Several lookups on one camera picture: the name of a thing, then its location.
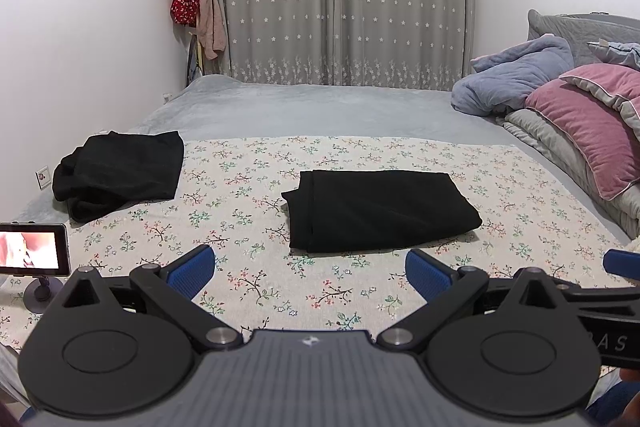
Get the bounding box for grey quilt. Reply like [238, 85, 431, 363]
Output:
[495, 107, 640, 238]

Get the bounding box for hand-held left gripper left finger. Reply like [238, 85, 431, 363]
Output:
[60, 243, 241, 354]

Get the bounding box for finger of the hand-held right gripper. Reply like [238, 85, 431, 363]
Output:
[602, 249, 640, 282]

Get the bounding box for grey quilted headboard cushion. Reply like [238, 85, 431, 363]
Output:
[527, 9, 640, 70]

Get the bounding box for blue-grey crumpled blanket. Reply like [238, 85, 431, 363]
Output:
[451, 36, 575, 116]

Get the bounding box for black pants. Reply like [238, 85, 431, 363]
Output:
[281, 169, 482, 254]

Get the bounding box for large pink pillow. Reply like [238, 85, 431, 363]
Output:
[524, 79, 640, 202]

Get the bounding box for dark phone stand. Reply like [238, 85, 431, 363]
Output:
[25, 276, 63, 312]

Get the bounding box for grey bed sheet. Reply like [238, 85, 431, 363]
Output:
[10, 74, 636, 240]

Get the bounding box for smartphone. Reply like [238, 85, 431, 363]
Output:
[0, 222, 72, 278]

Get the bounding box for wooden coat stand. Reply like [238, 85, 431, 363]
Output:
[185, 0, 208, 88]

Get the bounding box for pink and grey pillow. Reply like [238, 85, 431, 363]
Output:
[559, 63, 640, 130]

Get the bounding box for floral printed blanket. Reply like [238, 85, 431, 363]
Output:
[0, 136, 636, 358]

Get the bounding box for blue-grey pillow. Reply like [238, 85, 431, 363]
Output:
[587, 38, 640, 72]

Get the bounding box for pink hanging garment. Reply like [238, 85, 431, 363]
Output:
[196, 0, 227, 61]

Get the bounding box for person's blue clothing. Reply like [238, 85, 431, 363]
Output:
[585, 379, 636, 427]

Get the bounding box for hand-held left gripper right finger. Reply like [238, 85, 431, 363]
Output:
[377, 248, 561, 354]

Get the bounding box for folded black garment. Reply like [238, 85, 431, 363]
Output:
[51, 130, 185, 223]

